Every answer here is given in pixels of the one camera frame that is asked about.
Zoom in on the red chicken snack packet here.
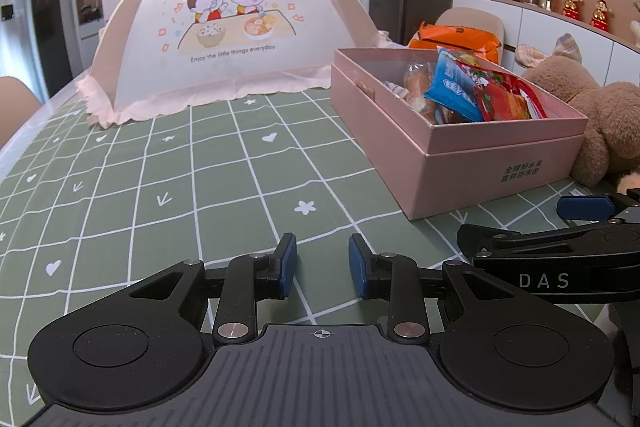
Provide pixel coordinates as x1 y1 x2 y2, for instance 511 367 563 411
452 59 548 122

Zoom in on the pink cardboard box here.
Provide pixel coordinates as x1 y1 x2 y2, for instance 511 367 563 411
330 48 589 222

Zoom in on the brown teddy bear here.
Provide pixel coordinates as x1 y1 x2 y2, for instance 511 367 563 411
515 33 640 188

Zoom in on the beige chair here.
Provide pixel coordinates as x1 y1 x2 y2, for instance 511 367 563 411
0 76 43 148
434 7 505 45

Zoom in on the white sideboard cabinet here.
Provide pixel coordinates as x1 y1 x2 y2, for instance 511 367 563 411
452 0 640 82

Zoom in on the clear bread packet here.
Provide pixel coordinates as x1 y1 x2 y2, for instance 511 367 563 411
402 62 436 112

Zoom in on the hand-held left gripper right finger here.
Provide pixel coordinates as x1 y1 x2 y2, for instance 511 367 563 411
348 234 511 348

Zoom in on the orange snack bag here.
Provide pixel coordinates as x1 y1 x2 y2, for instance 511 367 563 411
407 21 503 64

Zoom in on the pink plush toy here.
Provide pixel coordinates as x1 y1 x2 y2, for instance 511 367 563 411
616 171 640 195

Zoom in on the blue seaweed snack packet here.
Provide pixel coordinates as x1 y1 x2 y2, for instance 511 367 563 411
424 49 488 124

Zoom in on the white printed food cover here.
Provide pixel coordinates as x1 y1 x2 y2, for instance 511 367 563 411
76 0 396 128

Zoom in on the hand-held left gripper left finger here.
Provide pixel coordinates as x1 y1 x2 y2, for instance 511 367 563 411
129 233 298 348

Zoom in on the dark door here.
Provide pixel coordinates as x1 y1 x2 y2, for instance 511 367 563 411
29 0 71 98

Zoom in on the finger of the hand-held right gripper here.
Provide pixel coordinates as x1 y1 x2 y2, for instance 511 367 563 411
457 218 640 264
556 188 640 224

